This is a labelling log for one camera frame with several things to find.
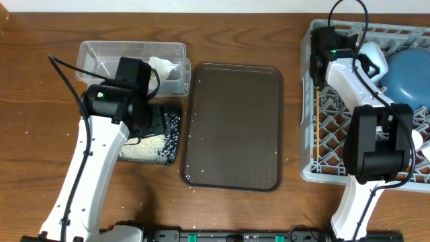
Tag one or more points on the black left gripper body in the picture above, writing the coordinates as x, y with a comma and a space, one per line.
154, 120

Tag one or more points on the white tissue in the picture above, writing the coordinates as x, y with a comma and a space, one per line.
170, 74

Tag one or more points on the wooden chopstick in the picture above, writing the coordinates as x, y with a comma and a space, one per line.
317, 123

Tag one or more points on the light blue bowl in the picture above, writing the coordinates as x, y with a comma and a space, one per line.
375, 55

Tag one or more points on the dark blue plate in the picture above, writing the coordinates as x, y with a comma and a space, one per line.
407, 79

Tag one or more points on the white green cup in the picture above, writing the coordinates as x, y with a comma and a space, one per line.
417, 139

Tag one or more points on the white pink cup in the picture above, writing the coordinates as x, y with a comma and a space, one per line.
426, 152

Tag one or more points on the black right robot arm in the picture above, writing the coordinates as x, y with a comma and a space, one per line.
378, 144

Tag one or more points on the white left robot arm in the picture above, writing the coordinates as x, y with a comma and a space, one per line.
110, 116

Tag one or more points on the black waste tray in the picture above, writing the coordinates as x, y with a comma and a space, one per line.
171, 109

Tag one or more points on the grey dishwasher rack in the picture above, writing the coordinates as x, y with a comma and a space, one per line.
334, 115

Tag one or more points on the spilled rice pile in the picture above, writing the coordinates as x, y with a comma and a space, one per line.
160, 149

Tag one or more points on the clear plastic bin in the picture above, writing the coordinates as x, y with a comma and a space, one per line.
102, 58

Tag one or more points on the brown serving tray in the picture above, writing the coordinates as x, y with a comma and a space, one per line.
234, 131

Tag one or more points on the black rail with green clips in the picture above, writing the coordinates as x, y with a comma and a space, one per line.
299, 233

